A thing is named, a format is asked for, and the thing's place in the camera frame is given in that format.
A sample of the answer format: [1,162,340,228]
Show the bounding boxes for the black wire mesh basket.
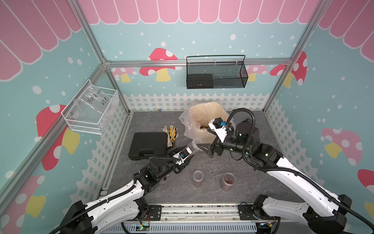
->
[186,55,248,89]

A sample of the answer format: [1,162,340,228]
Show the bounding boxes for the black box in basket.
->
[186,74,214,89]

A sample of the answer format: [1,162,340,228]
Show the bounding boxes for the black plastic tool case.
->
[128,132,168,160]

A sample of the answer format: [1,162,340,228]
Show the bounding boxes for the clear tea jar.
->
[187,137,203,155]
[193,170,204,188]
[220,173,236,192]

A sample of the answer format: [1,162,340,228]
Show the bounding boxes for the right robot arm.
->
[199,108,374,234]

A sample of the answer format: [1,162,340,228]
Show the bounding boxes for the clear plastic bag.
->
[71,80,120,134]

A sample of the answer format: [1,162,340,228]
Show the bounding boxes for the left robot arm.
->
[52,145,199,234]

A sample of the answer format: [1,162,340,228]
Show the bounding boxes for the white yellow work gloves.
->
[162,125,179,149]

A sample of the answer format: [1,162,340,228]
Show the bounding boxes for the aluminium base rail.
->
[105,203,312,234]

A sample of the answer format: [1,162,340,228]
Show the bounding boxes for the beige trash bin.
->
[188,102,230,140]

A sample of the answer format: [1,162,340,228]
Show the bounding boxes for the clear plastic bin liner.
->
[179,101,234,141]

